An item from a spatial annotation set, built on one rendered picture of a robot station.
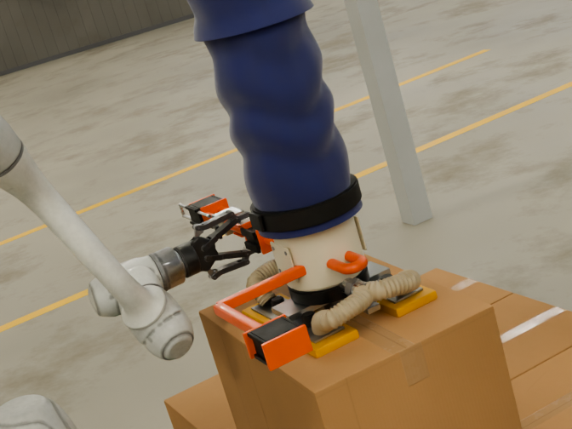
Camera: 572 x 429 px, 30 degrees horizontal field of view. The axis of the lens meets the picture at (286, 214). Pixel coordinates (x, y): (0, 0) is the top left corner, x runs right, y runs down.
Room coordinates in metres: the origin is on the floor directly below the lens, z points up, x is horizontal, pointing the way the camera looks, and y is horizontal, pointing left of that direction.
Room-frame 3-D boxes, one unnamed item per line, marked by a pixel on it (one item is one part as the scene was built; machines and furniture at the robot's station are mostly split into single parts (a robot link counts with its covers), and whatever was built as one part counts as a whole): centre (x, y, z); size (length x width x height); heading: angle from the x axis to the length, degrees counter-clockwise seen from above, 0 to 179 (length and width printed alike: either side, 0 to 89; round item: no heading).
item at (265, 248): (2.31, 0.05, 1.11); 0.10 x 0.08 x 0.06; 113
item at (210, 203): (2.63, 0.18, 1.12); 0.08 x 0.07 x 0.05; 23
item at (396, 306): (2.12, -0.13, 1.01); 0.34 x 0.10 x 0.05; 23
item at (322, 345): (2.04, 0.04, 1.01); 0.34 x 0.10 x 0.05; 23
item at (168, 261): (2.27, 0.29, 1.11); 0.09 x 0.06 x 0.09; 23
